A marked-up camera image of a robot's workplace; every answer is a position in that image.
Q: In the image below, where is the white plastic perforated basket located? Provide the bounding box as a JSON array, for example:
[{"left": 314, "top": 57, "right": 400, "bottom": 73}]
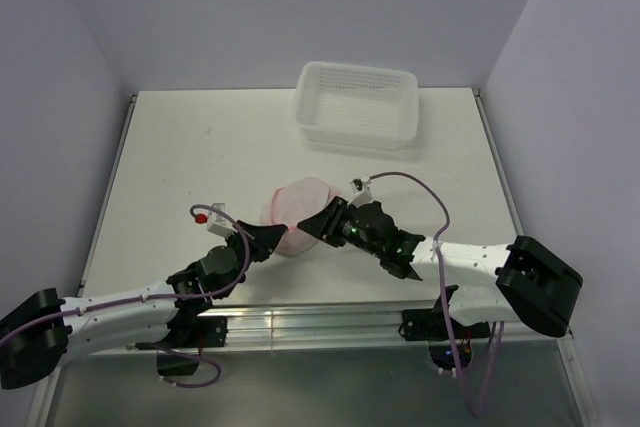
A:
[{"left": 292, "top": 61, "right": 420, "bottom": 151}]

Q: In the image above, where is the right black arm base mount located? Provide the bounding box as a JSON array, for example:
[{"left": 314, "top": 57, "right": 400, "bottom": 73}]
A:
[{"left": 398, "top": 309, "right": 495, "bottom": 373}]

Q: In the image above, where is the aluminium rail frame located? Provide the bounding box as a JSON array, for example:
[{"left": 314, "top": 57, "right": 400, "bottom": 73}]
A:
[{"left": 79, "top": 298, "right": 572, "bottom": 354}]

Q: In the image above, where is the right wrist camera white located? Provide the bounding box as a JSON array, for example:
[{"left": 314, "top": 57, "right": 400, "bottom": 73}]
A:
[{"left": 349, "top": 176, "right": 373, "bottom": 208}]

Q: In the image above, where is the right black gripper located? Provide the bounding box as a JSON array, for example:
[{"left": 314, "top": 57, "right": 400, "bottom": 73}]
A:
[{"left": 298, "top": 195, "right": 384, "bottom": 258}]

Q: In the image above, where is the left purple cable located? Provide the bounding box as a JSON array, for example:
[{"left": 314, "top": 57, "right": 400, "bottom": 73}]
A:
[{"left": 0, "top": 203, "right": 250, "bottom": 348}]

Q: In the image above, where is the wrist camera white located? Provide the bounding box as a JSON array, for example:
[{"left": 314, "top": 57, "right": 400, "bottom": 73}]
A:
[
  {"left": 349, "top": 176, "right": 373, "bottom": 208},
  {"left": 189, "top": 203, "right": 235, "bottom": 238}
]

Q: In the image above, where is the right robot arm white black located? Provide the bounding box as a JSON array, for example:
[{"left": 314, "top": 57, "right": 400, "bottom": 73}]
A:
[{"left": 297, "top": 197, "right": 583, "bottom": 338}]

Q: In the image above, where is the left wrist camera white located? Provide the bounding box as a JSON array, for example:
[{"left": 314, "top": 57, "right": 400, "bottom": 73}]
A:
[{"left": 189, "top": 203, "right": 235, "bottom": 238}]

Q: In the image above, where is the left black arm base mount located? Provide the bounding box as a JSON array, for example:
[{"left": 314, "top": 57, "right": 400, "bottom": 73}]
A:
[{"left": 132, "top": 316, "right": 228, "bottom": 388}]

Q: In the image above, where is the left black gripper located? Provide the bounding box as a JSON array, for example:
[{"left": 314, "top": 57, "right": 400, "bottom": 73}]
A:
[{"left": 218, "top": 219, "right": 286, "bottom": 297}]

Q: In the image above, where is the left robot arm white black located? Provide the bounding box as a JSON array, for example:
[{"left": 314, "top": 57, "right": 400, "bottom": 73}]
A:
[{"left": 1, "top": 222, "right": 287, "bottom": 390}]

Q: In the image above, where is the white mesh laundry bag pink zipper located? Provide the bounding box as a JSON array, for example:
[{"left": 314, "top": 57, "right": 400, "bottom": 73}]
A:
[{"left": 260, "top": 177, "right": 339, "bottom": 256}]

